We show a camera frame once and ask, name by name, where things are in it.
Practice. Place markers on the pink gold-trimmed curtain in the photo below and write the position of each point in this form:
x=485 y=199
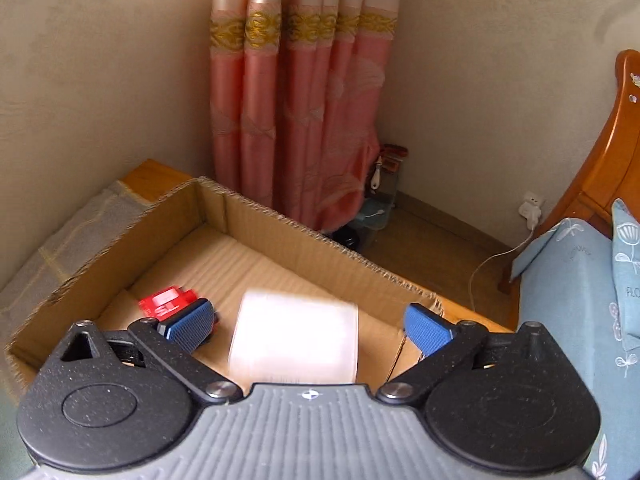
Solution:
x=310 y=110

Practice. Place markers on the white plastic bottle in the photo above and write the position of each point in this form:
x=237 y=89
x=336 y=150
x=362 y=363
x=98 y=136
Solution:
x=295 y=335

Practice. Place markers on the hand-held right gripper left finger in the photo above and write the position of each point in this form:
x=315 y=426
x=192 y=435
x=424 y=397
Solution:
x=190 y=325

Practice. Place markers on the red toy train block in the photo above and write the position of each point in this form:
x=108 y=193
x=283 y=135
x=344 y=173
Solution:
x=165 y=301

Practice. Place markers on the orange wooden headboard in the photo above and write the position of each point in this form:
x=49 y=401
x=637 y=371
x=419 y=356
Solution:
x=610 y=160

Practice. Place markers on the blue flower-print pillow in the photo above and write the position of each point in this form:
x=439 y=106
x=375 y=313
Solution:
x=627 y=270

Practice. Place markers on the blue leaf-print bedsheet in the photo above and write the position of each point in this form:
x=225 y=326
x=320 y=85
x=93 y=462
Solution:
x=565 y=285

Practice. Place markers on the white wall socket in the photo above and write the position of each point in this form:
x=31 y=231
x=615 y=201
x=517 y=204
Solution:
x=531 y=205

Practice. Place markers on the cardboard box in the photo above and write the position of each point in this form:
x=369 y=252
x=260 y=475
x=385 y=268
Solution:
x=280 y=240

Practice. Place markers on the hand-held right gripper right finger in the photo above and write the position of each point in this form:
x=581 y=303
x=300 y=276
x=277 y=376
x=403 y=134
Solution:
x=425 y=327

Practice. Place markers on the dark brown wooden item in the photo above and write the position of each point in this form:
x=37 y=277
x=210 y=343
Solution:
x=395 y=155

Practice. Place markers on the black round object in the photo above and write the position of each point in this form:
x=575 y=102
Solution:
x=347 y=239

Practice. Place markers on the clear plastic storage container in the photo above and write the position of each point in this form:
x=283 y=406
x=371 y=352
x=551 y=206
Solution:
x=375 y=215

